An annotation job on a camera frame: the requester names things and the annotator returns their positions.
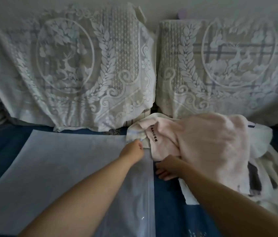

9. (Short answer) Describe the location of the person's right hand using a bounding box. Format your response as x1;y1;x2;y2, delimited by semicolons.
155;155;188;181

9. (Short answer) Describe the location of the person's left hand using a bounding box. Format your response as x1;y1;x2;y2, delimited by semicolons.
118;140;145;166

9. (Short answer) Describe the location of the cream blue-striped towel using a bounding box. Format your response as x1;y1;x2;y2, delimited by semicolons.
126;112;179;149

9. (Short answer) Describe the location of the pink towel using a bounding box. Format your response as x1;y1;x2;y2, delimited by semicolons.
138;113;251;195

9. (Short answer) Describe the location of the cream brown-striped towel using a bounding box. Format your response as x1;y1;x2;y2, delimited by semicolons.
247;155;278;203

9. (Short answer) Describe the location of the translucent plastic zip bag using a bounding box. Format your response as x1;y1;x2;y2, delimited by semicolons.
0;129;155;237

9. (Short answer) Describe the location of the person's left forearm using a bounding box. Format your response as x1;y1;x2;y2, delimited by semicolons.
18;156;139;237

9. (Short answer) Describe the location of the person's right forearm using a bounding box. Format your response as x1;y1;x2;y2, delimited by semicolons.
178;160;278;237

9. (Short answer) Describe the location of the blue embroidered seat cover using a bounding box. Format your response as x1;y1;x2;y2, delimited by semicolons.
0;123;278;237

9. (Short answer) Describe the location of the white deer lace cover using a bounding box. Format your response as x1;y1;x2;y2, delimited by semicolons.
155;18;278;127
0;2;157;133

